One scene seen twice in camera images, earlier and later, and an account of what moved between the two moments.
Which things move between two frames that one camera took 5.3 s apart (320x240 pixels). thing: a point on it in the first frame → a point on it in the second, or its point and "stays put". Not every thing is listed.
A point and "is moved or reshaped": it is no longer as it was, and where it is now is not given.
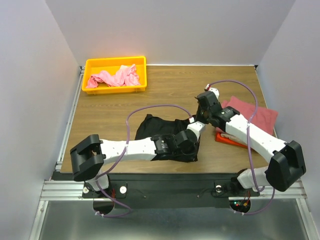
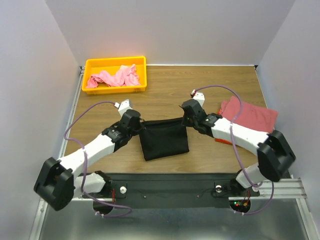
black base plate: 164,190 stays put
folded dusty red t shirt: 264,118 stays put
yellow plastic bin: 115,74 stays put
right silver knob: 218,188 stays put
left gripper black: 194,148 → 139,126
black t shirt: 152,125 is moved or reshaped
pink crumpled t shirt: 127,75 stays put
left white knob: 123,189 stays put
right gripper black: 200,113 → 187,120
